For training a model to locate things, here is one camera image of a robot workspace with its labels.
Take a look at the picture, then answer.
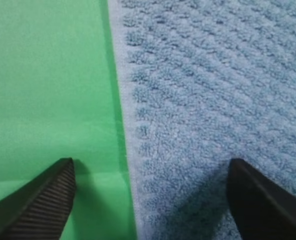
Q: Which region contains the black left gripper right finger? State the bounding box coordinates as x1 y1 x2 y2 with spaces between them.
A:
226 158 296 240

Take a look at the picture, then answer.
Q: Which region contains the green table cloth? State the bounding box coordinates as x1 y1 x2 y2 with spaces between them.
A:
0 0 136 240

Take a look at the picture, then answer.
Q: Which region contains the blue waffle-weave towel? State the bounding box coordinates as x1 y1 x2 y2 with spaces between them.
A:
108 0 296 240

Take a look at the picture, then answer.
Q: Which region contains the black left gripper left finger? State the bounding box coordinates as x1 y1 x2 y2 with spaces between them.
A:
0 158 75 240

